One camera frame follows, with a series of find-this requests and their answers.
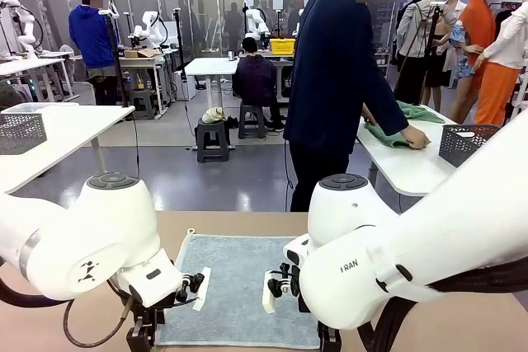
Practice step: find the thin black pole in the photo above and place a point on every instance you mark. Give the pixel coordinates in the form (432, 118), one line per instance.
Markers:
(179, 38)

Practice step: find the seated person dark hoodie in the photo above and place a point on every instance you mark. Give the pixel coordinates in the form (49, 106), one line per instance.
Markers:
(255, 76)

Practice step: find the figure in blue patterned dress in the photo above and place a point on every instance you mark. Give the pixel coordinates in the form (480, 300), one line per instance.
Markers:
(460, 59)

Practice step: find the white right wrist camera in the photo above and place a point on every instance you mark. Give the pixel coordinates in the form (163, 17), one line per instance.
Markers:
(270, 298)

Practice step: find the mannequin white shirt orange trousers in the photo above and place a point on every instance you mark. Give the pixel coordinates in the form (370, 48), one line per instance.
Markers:
(495, 92)

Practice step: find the grey plastic stool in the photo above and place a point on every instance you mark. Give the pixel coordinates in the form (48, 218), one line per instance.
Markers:
(212, 142)
(251, 121)

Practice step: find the person's left hand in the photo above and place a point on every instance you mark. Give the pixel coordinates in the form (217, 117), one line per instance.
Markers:
(370, 117)

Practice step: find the blue-grey towel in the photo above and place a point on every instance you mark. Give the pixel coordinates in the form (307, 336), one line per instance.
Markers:
(235, 269)

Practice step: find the beige cloth bag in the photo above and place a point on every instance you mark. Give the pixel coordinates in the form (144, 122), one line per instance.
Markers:
(213, 115)

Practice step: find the long white background table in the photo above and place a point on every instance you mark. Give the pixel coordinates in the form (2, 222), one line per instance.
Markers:
(24, 65)

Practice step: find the mannequin in grey shirt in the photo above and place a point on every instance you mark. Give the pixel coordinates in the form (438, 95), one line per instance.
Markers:
(416, 30)

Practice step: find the grey woven plastic basket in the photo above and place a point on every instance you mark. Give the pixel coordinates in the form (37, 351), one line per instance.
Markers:
(20, 133)
(462, 146)

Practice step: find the open cardboard box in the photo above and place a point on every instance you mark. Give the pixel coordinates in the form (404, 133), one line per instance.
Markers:
(140, 53)

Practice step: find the man in blue hoodie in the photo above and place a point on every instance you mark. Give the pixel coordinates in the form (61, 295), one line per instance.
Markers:
(90, 38)

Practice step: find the yellow plastic crate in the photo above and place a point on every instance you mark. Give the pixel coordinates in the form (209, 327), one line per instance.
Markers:
(282, 46)

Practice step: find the black pole with white camera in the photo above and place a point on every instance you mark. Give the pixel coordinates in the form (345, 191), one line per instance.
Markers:
(117, 63)

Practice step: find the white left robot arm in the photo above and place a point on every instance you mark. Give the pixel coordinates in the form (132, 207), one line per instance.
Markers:
(82, 224)

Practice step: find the black tripod with white camera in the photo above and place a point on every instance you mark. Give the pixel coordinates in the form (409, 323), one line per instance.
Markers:
(430, 38)

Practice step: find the person in navy jacket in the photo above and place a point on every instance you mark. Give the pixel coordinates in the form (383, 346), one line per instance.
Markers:
(321, 80)

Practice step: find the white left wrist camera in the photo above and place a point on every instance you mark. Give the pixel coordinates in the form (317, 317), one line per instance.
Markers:
(202, 290)

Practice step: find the white workbench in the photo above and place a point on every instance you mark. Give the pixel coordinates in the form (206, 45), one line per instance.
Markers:
(144, 64)

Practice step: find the grey step stool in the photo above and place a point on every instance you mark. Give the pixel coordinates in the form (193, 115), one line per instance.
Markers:
(142, 102)

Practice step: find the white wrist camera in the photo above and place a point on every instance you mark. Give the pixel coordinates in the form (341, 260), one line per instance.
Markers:
(270, 298)
(202, 290)

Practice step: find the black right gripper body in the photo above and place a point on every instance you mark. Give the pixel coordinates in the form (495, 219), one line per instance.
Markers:
(329, 341)

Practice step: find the clear plastic bin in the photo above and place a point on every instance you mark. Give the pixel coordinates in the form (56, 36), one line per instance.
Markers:
(41, 108)

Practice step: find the person's right hand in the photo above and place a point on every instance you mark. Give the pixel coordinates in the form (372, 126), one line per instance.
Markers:
(416, 139)

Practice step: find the white standing desk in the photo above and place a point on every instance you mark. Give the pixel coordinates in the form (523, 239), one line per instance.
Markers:
(210, 65)

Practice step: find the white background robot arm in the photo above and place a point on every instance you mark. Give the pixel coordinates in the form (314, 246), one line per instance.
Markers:
(150, 30)
(24, 26)
(255, 22)

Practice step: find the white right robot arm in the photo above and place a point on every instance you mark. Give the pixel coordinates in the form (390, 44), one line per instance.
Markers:
(412, 245)

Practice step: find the mannequin orange top beige cap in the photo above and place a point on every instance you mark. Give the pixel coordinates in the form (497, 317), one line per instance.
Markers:
(478, 26)

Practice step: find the wooden shoe shelf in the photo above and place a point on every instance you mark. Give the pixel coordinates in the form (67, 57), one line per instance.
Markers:
(383, 59)

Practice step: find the dark clothed person behind glass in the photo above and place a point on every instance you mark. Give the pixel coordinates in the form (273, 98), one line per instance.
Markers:
(234, 24)

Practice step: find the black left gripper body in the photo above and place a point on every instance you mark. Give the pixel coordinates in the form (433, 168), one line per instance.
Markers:
(142, 337)

